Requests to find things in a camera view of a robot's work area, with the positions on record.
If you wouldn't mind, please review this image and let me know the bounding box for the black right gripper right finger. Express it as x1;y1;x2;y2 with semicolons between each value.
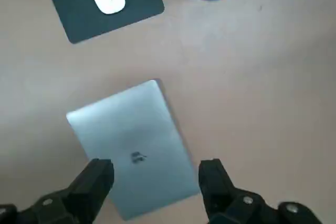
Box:
198;158;324;224

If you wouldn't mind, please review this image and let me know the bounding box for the black mouse pad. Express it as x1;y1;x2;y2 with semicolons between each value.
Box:
40;0;165;45

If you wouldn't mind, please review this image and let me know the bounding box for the silver laptop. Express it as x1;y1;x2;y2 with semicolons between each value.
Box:
65;78;202;221

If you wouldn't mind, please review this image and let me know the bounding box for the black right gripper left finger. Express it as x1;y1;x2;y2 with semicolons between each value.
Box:
0;158;115;224

